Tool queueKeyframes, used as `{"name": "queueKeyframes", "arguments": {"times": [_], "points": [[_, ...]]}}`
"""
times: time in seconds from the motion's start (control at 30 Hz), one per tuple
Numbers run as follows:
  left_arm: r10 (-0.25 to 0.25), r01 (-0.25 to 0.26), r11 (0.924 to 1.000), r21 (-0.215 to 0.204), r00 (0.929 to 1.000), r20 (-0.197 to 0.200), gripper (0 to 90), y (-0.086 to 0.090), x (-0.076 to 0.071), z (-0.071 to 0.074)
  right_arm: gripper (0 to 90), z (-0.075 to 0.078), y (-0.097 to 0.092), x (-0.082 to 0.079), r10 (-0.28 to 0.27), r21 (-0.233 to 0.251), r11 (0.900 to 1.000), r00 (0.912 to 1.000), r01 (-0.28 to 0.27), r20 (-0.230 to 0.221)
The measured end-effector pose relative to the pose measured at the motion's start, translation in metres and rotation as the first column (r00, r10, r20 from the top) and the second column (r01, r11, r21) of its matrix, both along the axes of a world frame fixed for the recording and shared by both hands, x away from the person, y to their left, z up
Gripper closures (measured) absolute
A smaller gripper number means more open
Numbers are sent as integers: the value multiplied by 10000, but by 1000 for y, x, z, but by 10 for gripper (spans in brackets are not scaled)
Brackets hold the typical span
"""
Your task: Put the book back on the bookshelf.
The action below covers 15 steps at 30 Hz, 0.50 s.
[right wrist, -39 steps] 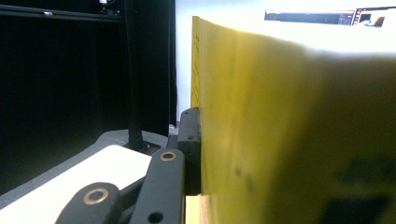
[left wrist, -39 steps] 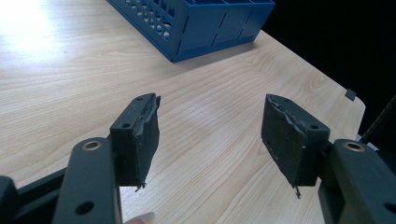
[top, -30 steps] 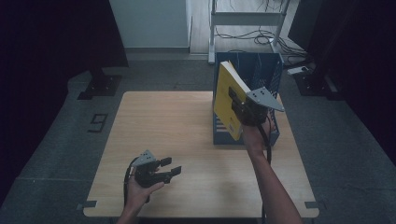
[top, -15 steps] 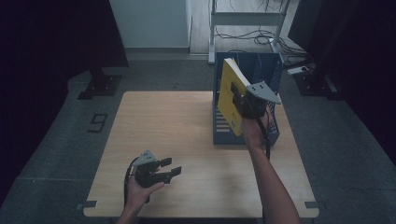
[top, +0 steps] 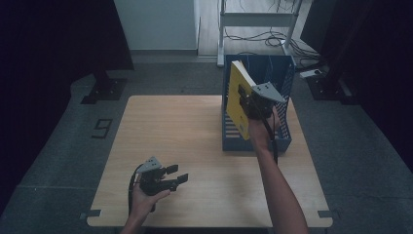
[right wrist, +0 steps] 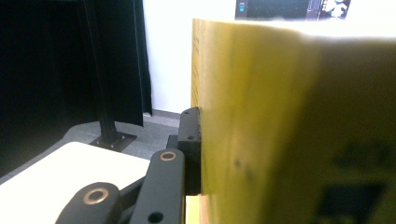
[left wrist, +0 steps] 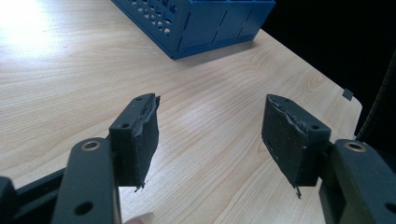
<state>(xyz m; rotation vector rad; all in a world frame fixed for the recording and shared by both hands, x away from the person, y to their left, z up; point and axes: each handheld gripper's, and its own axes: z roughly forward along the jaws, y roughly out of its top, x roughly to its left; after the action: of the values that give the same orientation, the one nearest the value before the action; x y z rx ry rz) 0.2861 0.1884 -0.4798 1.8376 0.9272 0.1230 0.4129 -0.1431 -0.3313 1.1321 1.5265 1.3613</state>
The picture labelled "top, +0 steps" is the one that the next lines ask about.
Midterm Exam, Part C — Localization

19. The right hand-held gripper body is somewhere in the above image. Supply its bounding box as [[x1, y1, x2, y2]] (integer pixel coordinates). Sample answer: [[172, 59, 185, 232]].
[[242, 81, 288, 120]]

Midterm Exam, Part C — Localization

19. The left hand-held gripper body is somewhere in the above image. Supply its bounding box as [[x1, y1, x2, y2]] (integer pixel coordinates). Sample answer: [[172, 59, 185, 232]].
[[135, 156, 171, 197]]

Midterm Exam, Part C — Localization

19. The yellow book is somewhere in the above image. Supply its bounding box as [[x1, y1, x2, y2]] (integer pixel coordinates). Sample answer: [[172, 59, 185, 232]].
[[225, 59, 257, 141]]

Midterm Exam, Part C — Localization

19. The blue file rack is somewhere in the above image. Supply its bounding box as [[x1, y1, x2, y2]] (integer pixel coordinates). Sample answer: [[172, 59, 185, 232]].
[[221, 54, 296, 153]]

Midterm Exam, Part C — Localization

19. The person's left hand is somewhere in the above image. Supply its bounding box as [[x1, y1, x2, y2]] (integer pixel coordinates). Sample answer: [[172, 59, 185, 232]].
[[130, 183, 171, 226]]

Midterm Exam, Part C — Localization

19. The person's right hand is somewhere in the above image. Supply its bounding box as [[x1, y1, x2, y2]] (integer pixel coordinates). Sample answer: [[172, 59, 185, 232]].
[[247, 106, 282, 153]]

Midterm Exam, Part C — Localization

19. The white power strip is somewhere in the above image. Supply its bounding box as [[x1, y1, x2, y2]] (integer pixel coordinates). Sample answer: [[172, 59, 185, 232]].
[[299, 68, 324, 79]]

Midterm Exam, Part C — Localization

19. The dark stand base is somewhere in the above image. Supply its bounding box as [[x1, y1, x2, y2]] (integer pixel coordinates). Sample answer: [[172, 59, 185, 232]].
[[306, 72, 356, 105], [81, 69, 128, 105]]

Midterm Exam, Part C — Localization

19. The white cabinet panel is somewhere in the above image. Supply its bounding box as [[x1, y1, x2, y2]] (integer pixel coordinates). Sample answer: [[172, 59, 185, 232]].
[[113, 0, 201, 52]]

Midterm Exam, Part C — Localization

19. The dark curtain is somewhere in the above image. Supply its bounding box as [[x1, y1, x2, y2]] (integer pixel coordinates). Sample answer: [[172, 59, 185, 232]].
[[0, 0, 135, 216], [300, 0, 413, 164]]

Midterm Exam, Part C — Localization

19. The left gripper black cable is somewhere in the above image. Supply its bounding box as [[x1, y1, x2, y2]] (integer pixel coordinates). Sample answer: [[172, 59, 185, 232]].
[[128, 172, 144, 217]]

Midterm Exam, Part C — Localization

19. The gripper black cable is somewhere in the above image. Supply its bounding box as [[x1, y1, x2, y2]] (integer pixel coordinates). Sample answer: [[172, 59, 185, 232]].
[[256, 103, 280, 166], [128, 172, 144, 217]]

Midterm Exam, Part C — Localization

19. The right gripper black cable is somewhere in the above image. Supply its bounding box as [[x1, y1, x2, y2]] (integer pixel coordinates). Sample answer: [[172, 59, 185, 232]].
[[256, 103, 280, 166]]

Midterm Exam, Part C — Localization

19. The tangle of floor cables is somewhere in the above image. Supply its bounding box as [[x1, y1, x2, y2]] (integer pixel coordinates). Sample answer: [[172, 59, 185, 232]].
[[223, 27, 323, 62]]

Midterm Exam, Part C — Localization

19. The white metal stand frame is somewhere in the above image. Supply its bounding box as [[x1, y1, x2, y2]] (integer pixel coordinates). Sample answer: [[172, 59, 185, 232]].
[[216, 0, 305, 67]]

